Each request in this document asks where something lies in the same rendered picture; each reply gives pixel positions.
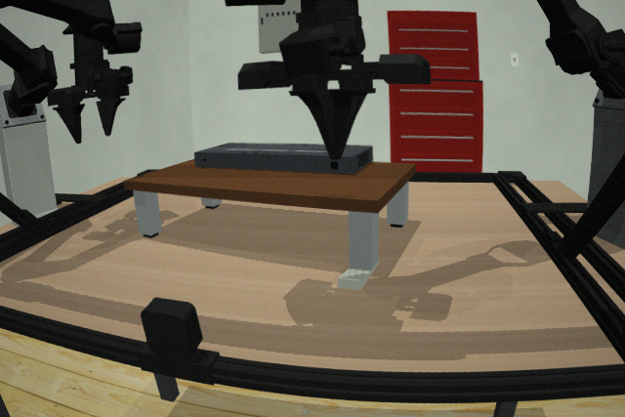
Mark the brown wooden stand with grey legs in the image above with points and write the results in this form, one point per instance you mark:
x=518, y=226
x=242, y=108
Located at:
x=367, y=190

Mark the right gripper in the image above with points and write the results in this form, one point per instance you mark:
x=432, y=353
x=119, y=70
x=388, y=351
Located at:
x=331, y=108

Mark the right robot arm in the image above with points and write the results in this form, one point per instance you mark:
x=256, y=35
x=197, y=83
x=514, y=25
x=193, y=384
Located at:
x=578, y=43

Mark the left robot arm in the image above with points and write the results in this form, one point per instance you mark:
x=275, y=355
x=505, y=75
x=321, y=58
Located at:
x=35, y=69

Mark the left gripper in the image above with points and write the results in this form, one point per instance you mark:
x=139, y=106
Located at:
x=72, y=96

